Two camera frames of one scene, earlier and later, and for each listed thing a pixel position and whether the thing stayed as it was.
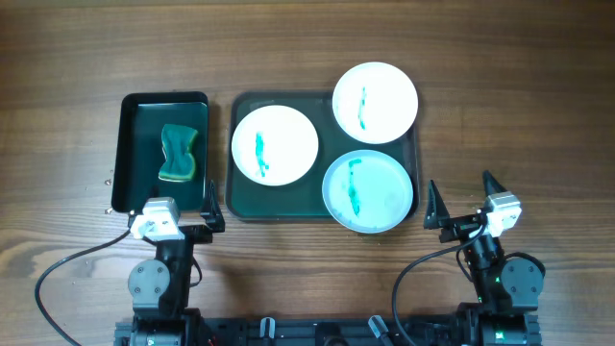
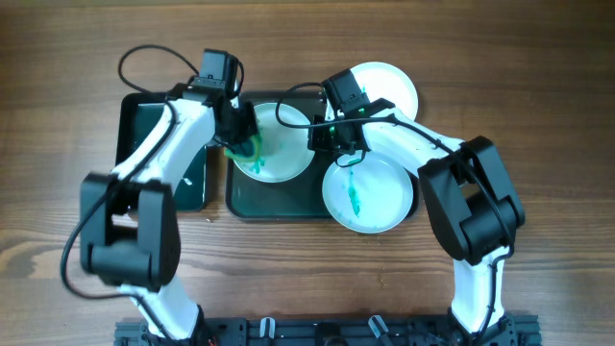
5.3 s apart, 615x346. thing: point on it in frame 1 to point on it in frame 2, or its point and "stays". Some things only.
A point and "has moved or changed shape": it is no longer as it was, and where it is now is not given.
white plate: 367,191 stays
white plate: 275,145 stays
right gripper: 463,226 to 329,139
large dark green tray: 303,200 stays
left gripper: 190,231 to 241,133
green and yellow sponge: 177,141 has moved or changed shape
